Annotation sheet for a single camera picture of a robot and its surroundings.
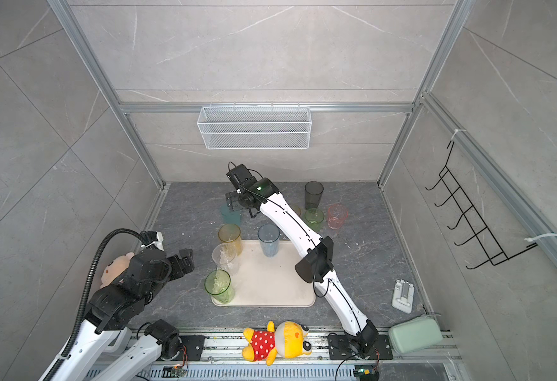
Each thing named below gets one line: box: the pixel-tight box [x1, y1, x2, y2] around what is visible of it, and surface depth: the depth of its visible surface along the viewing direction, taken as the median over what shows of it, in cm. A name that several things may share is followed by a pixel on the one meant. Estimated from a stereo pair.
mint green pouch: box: [387, 315, 444, 355], surface depth 76 cm
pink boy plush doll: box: [99, 251, 135, 289], surface depth 86 cm
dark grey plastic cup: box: [303, 180, 325, 210], surface depth 104 cm
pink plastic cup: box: [327, 203, 350, 231], surface depth 113 cm
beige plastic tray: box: [211, 239, 316, 308], surface depth 90 cm
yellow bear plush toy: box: [242, 320, 313, 366], surface depth 70 cm
